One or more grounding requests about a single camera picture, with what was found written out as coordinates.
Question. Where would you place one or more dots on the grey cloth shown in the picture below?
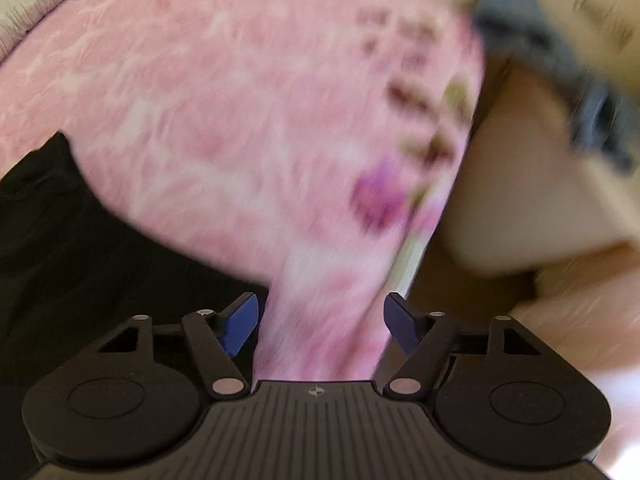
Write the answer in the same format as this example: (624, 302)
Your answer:
(545, 45)

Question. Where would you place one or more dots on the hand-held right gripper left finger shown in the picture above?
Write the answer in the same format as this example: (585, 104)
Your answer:
(242, 324)

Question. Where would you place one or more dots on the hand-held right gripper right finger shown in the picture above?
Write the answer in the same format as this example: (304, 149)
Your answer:
(401, 324)

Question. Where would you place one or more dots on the beige box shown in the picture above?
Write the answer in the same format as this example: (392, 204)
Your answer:
(530, 185)

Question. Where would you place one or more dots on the black garment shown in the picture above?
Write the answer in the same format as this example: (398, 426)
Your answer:
(65, 260)

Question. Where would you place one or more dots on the pink floral blanket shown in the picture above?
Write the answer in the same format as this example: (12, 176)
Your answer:
(240, 110)

